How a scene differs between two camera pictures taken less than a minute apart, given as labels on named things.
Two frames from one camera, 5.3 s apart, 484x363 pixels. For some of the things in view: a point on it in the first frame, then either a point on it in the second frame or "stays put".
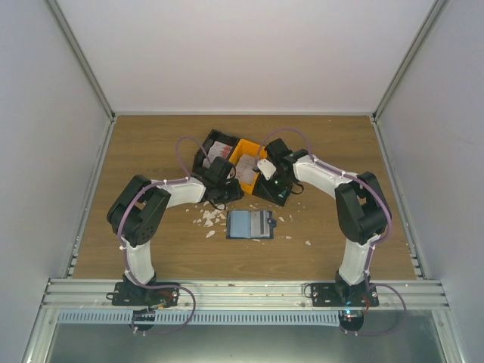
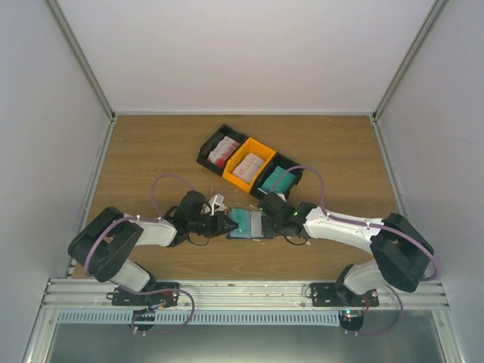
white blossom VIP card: x=259 y=227 stays put
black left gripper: x=237 y=193 -> x=219 y=227
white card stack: x=244 y=170 stays put
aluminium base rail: x=241 y=294 stays put
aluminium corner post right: x=427 y=26 stays put
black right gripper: x=288 y=185 -> x=268 y=230
